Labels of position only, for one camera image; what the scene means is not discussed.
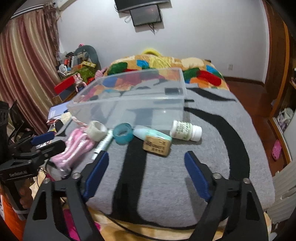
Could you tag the white tape roll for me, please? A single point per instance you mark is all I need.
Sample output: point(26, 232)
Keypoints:
point(96, 131)

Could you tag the bunny doll figure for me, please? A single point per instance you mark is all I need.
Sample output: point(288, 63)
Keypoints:
point(79, 83)

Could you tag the clear plastic storage box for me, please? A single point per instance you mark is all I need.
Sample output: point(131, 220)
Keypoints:
point(150, 97)

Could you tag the striped red curtain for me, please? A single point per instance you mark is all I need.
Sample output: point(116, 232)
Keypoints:
point(29, 44)

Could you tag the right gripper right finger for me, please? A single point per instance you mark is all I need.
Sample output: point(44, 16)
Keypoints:
point(200, 175)

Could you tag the orange sleeve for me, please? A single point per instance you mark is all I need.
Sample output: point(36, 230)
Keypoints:
point(16, 225)

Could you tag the white radiator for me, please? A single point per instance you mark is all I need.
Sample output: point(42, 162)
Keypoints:
point(284, 184)

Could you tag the teal tape roll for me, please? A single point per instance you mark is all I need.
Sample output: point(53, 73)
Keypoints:
point(123, 134)

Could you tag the blue white booklet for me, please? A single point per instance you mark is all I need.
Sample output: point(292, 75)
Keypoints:
point(57, 110)

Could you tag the left hand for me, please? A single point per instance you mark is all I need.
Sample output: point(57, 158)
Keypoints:
point(25, 192)

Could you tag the white pill bottle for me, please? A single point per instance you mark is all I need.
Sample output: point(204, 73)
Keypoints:
point(185, 131)

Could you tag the mint green lotion bottle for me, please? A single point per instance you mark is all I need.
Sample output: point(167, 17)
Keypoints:
point(142, 131)

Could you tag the white ointment tube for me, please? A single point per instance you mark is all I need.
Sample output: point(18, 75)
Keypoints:
point(103, 144)

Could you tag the red box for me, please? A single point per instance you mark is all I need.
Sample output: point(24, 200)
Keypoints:
point(69, 81)

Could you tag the small wall monitor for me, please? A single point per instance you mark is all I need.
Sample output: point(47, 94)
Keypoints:
point(146, 15)

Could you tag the pink knitted item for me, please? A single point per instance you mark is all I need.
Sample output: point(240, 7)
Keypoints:
point(77, 144)

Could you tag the pink slipper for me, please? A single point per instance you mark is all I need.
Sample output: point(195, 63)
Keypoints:
point(276, 150)

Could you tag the wooden stamp block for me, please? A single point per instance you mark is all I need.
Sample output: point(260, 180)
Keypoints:
point(159, 146)

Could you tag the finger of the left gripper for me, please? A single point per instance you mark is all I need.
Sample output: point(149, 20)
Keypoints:
point(43, 138)
point(51, 150)

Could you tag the green gift box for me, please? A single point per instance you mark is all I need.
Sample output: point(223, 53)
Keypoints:
point(86, 70)

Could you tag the yellow plush toy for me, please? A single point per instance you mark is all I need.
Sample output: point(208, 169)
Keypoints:
point(151, 51)

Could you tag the wooden wardrobe shelf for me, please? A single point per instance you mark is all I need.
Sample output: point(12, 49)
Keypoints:
point(281, 63)

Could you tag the grey green chair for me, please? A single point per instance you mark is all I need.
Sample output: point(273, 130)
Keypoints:
point(91, 53)

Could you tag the grey black patterned blanket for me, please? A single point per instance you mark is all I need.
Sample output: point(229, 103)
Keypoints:
point(146, 189)

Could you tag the colourful patchwork quilt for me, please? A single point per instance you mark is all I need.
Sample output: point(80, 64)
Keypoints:
point(161, 67)

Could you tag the black wall television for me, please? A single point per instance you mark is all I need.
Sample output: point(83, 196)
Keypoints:
point(125, 5)

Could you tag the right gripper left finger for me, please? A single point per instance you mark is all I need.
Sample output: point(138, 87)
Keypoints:
point(92, 175)

